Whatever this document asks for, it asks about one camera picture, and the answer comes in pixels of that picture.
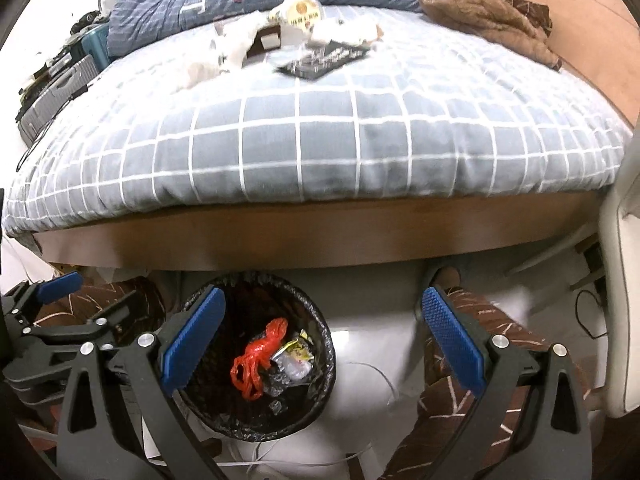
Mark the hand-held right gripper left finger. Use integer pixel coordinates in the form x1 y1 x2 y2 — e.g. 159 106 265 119
55 285 231 480

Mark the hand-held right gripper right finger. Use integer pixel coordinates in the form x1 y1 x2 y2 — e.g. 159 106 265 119
421 286 593 480

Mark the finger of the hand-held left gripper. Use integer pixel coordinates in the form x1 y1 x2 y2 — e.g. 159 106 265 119
20 290 143 351
0 271 84 333

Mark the red plastic bag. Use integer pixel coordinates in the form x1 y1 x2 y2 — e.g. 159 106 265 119
230 317 290 401

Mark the yellow snack packet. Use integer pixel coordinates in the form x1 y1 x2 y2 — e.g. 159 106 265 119
272 330 316 363

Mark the black trash bin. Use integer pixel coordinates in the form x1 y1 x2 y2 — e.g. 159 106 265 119
177 271 337 443

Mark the dark brown cardboard box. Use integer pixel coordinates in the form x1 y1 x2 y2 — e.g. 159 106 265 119
242 25 281 67

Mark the white tissue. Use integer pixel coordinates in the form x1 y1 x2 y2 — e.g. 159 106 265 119
210 10 266 73

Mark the black printed card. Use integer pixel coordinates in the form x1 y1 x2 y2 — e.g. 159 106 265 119
274 42 372 82

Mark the white earphone box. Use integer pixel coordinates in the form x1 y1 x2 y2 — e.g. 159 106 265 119
277 25 308 51

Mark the clear plastic packaging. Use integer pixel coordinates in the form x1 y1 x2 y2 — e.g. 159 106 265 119
310 14 385 48

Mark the yellow-lidded plastic cup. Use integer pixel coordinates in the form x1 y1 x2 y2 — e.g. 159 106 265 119
267 0 325 31

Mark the person's right leg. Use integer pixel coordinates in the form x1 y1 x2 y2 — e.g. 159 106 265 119
385 267 601 480

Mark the grey suitcase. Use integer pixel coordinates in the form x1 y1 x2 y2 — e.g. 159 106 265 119
17 55 98 141

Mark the grey checked bed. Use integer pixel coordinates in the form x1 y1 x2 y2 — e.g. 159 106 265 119
0 5 636 271

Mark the teal plastic stool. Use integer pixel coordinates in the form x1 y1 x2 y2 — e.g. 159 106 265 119
80 25 111 68

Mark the dark clutter pile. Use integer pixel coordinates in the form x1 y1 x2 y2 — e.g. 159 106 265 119
70 10 108 36

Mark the blue striped quilt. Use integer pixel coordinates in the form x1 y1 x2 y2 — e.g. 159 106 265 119
107 0 426 58

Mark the brown fleece garment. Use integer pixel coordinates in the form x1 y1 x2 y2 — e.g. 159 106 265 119
419 0 563 72

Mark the wooden headboard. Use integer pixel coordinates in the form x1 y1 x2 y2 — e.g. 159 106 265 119
505 0 640 126

